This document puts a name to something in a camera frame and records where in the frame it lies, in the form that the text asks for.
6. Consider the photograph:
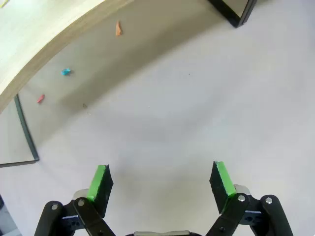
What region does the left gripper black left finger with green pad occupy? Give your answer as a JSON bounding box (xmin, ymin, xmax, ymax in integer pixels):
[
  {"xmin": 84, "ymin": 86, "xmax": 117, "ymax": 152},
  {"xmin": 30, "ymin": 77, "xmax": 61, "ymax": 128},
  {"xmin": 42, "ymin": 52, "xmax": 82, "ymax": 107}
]
[{"xmin": 33, "ymin": 164, "xmax": 118, "ymax": 236}]

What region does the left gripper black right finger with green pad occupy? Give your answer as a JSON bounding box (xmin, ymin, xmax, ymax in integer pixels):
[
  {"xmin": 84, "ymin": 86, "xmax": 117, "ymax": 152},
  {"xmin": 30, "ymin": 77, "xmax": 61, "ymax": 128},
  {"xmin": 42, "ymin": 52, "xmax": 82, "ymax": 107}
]
[{"xmin": 205, "ymin": 161, "xmax": 294, "ymax": 236}]

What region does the wooden table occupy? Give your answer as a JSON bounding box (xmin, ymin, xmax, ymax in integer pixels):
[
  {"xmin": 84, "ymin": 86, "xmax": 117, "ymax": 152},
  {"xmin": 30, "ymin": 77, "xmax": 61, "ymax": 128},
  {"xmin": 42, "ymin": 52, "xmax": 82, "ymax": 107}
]
[{"xmin": 0, "ymin": 0, "xmax": 256, "ymax": 168}]

